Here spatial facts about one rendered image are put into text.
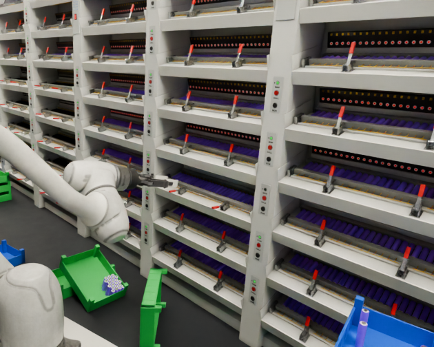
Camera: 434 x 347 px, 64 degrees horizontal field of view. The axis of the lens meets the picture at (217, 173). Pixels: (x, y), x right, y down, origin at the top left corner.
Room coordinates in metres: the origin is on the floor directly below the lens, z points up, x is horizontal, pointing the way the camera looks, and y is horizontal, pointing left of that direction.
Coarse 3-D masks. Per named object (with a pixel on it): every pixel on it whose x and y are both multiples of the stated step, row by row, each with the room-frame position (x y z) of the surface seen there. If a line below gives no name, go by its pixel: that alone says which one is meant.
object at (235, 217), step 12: (180, 168) 1.81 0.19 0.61; (192, 168) 1.75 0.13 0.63; (228, 180) 1.60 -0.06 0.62; (156, 192) 1.68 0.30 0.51; (168, 192) 1.61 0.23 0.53; (192, 204) 1.51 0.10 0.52; (204, 204) 1.46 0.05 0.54; (216, 204) 1.45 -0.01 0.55; (216, 216) 1.42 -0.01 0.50; (228, 216) 1.37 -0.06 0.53; (240, 216) 1.34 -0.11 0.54
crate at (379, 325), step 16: (352, 320) 0.78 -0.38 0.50; (368, 320) 0.78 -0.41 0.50; (384, 320) 0.76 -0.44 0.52; (400, 320) 0.74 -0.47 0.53; (352, 336) 0.74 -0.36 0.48; (368, 336) 0.74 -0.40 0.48; (384, 336) 0.75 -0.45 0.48; (400, 336) 0.74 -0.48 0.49; (416, 336) 0.72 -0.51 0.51; (432, 336) 0.71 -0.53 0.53
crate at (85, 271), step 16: (64, 256) 1.54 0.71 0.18; (80, 256) 1.63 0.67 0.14; (96, 256) 1.70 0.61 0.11; (64, 272) 1.52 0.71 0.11; (80, 272) 1.57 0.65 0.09; (96, 272) 1.60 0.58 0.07; (112, 272) 1.60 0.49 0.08; (80, 288) 1.43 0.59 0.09; (96, 288) 1.51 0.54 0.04; (96, 304) 1.40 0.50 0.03
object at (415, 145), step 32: (320, 96) 1.33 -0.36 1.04; (352, 96) 1.25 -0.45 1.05; (384, 96) 1.18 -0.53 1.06; (416, 96) 1.12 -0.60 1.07; (288, 128) 1.22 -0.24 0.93; (320, 128) 1.19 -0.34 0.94; (352, 128) 1.15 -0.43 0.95; (384, 128) 1.08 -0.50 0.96; (416, 128) 1.06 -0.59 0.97; (416, 160) 0.96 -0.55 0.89
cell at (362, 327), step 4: (360, 324) 0.70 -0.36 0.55; (364, 324) 0.70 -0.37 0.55; (360, 328) 0.70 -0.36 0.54; (364, 328) 0.70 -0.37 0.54; (360, 332) 0.70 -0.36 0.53; (364, 332) 0.70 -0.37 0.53; (356, 336) 0.71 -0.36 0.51; (360, 336) 0.70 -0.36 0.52; (364, 336) 0.70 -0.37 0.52; (356, 340) 0.70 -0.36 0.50; (360, 340) 0.70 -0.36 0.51; (356, 344) 0.70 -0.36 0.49; (360, 344) 0.70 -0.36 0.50
